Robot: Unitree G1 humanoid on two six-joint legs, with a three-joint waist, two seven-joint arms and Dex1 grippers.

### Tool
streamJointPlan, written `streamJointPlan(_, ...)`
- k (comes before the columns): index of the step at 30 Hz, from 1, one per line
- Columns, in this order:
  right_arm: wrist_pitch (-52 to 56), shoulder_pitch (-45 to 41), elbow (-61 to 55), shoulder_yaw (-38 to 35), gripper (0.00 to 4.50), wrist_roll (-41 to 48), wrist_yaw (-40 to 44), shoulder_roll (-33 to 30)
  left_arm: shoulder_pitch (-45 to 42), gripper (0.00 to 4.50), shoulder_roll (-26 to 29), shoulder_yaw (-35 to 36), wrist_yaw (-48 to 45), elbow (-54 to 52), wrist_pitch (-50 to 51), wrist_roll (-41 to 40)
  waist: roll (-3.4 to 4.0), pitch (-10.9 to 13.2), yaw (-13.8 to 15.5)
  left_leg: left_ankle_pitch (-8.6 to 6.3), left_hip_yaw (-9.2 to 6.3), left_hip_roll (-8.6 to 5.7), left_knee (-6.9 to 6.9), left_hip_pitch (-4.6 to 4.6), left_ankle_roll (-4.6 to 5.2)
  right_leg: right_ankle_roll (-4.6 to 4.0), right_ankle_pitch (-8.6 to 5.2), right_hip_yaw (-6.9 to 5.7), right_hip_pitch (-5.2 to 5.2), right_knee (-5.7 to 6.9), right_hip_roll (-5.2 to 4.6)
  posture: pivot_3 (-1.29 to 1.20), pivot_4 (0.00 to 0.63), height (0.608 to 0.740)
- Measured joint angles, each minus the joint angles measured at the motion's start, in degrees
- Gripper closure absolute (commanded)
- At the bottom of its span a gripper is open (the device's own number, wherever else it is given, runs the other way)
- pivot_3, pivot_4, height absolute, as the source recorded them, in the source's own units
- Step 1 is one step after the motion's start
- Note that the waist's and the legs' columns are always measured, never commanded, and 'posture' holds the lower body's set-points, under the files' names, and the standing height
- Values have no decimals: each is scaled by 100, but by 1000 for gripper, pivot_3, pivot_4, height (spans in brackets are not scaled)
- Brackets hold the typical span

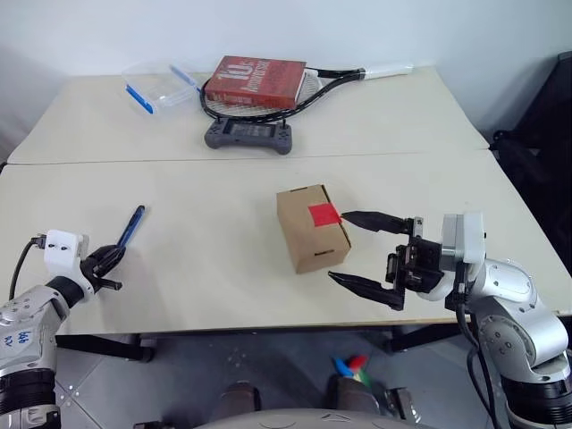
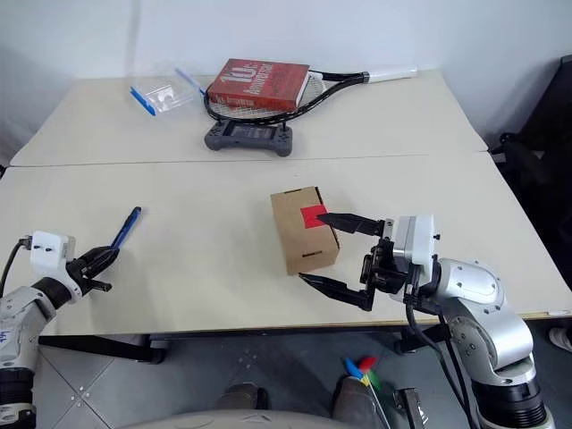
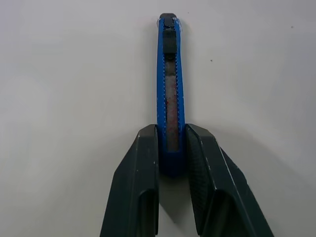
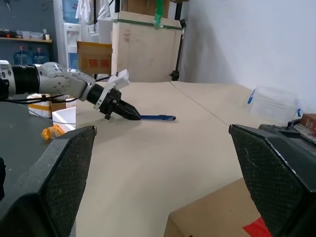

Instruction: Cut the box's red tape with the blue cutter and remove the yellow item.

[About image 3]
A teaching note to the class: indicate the blue pen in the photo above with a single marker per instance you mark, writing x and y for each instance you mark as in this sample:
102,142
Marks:
160,98

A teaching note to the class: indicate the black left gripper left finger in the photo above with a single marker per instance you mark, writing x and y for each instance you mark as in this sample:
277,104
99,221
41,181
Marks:
138,177

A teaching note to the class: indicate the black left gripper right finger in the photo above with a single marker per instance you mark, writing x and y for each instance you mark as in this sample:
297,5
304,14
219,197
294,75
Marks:
217,182

